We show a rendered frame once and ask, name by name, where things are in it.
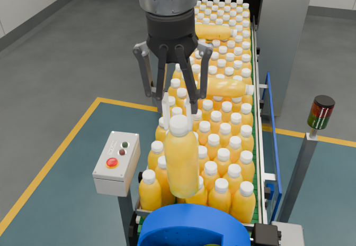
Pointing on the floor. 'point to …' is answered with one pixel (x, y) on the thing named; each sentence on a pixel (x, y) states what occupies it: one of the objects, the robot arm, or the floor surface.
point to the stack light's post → (297, 177)
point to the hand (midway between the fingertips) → (178, 112)
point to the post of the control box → (126, 213)
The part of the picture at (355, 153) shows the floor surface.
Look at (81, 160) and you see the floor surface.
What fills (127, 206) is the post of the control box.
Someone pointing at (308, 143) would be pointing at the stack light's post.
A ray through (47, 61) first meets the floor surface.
